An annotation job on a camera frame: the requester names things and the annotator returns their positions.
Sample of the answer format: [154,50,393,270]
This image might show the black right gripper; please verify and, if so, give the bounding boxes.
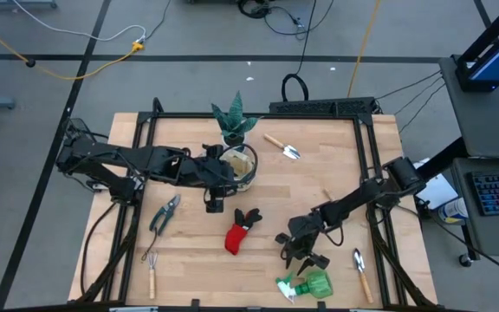
[275,214,331,276]

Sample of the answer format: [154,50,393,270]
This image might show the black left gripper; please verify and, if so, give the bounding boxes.
[197,144,245,196]

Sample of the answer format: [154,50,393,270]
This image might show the cream canvas green-trim gardening bag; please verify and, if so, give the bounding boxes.
[219,143,260,192]

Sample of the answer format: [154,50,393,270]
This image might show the green plastic spray bottle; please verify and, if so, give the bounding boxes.
[275,269,334,304]

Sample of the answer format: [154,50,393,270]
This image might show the wide steel trowel wooden handle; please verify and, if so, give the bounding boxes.
[262,133,301,160]

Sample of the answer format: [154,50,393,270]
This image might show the narrow steel trowel wooden handle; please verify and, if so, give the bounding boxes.
[352,247,375,304]

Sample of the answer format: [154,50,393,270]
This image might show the green pruning shears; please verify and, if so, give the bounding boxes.
[140,193,182,263]

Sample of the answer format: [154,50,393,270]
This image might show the small hand rake wooden handle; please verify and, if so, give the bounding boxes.
[146,250,159,301]

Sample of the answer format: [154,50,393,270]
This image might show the green plant in white pot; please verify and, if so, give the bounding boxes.
[211,90,260,151]

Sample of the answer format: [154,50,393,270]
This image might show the black perforated power box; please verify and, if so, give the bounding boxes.
[269,97,379,117]

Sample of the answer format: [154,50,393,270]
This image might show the white paper sheet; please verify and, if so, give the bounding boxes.
[413,158,461,211]

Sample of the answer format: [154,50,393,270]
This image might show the white blue yellow can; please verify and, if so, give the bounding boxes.
[437,197,470,225]

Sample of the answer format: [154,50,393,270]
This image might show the grey workstation cart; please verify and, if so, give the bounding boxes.
[413,55,499,268]

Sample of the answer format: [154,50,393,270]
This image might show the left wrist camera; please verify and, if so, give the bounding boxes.
[204,186,226,214]

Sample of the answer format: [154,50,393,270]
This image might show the black metal table frame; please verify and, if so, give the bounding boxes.
[75,97,439,311]

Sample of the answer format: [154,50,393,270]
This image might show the black cable with coil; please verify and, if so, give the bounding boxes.
[280,0,319,103]

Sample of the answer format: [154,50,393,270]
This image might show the black floor cable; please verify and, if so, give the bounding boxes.
[420,203,499,283]

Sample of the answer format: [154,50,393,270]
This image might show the black cable bundle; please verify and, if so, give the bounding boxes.
[236,0,335,36]

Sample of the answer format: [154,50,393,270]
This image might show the long yellow cable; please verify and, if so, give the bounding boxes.
[347,0,383,99]

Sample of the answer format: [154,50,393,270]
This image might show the yellow extension cord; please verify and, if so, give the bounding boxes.
[0,15,146,81]

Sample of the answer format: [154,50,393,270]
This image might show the thin black cable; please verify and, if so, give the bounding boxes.
[399,82,446,134]
[392,76,444,117]
[374,70,444,101]

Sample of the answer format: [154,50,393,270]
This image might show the white cable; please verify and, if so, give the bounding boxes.
[10,0,147,43]

